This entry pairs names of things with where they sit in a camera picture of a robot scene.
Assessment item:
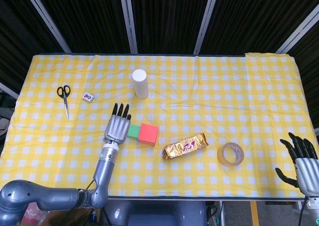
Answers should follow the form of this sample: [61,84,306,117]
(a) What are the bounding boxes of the gold biscuit packet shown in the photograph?
[163,132,209,161]

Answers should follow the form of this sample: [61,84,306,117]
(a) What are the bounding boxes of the pink plastic bag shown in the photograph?
[21,202,48,226]

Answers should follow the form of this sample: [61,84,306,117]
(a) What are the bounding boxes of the white cylinder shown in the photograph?
[132,69,150,100]

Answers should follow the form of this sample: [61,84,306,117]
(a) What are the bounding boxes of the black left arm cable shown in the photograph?
[63,180,97,226]

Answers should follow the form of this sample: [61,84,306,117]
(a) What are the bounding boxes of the grey metal table leg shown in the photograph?
[218,200,227,226]

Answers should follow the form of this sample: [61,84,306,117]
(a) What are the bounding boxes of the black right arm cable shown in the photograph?
[298,198,307,226]

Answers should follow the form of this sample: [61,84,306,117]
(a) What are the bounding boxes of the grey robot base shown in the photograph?
[107,200,207,226]

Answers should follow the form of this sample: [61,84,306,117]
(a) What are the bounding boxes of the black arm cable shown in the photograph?
[63,180,97,226]
[298,198,307,226]

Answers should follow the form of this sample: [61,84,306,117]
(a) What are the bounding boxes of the black handled scissors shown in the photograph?
[56,85,71,120]

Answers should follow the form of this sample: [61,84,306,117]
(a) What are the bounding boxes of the white frame post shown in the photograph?
[0,82,19,98]
[21,0,72,53]
[193,0,221,55]
[275,3,319,54]
[118,0,139,54]

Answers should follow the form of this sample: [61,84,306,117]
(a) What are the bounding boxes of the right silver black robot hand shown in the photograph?
[275,132,319,197]

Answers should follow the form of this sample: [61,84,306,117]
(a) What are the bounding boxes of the clear tape roll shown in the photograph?
[216,142,245,167]

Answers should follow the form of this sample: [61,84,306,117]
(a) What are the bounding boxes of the red-orange block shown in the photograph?
[138,123,160,146]

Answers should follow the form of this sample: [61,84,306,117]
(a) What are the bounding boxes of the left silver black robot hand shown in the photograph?
[103,103,132,145]

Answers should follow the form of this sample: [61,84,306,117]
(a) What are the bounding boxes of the brown cardboard box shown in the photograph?
[46,208,95,226]

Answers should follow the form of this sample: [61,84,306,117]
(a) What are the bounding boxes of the green cube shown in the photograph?
[127,124,142,139]

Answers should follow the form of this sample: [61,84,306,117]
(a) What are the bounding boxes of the white mahjong tile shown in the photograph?
[82,92,96,103]

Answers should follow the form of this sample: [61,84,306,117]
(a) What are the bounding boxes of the yellow white checked tablecloth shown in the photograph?
[0,51,319,199]

